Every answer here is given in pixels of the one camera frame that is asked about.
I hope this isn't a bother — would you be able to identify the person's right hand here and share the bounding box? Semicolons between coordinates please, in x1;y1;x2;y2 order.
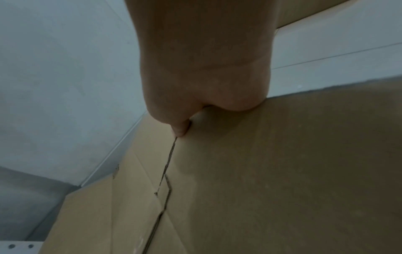
124;0;279;138

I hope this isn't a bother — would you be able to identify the green-lined brown cardboard box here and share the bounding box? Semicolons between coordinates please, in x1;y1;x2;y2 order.
36;74;402;254

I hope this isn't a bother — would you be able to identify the open brown carton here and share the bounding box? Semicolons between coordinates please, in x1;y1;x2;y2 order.
275;0;352;29

